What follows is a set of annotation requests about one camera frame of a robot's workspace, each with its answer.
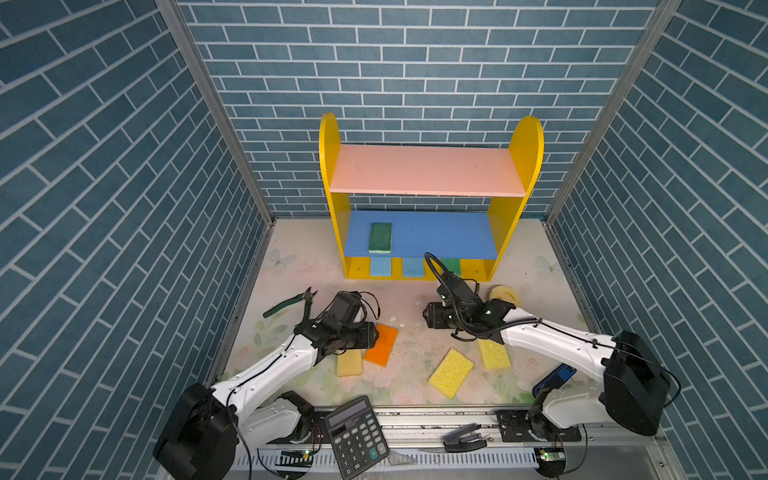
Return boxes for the bright green sponge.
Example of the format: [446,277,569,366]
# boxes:
[441,259,462,276]

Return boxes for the orange sponge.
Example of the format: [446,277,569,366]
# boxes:
[363,324,399,368]

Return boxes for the dark green scrub sponge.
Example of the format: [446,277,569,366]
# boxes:
[368,222,393,254]

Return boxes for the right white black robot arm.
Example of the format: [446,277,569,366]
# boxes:
[423,271,674,441]

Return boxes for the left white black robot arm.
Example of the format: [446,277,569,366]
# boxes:
[153,289,381,479]

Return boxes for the yellow pink blue shelf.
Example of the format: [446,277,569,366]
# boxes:
[319,113,545,282]

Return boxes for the pale yellow sponge left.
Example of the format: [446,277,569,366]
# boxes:
[336,350,363,378]

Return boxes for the yellow sponge right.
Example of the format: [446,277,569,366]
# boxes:
[477,339,511,370]

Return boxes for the yellow sponge front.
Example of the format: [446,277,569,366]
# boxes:
[428,349,475,399]

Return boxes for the black desk calculator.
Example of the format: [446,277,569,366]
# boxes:
[324,396,390,480]

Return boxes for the black binder clip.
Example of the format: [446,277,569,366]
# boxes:
[442,423,487,453]

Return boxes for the green handled pliers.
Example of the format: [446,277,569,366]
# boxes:
[263,287,317,320]

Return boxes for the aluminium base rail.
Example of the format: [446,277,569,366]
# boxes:
[222,406,683,479]

